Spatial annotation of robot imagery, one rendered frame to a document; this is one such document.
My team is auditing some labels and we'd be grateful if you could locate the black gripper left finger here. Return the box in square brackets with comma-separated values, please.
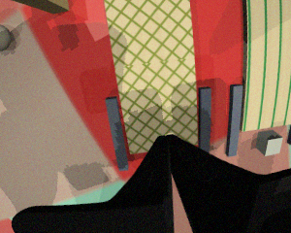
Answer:
[11, 136, 176, 233]

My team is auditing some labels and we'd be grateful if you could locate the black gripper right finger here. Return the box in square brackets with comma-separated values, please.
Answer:
[166, 135, 291, 233]

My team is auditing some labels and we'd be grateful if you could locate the yellow strip with green crosshatch pattern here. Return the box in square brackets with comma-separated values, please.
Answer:
[104, 0, 197, 154]

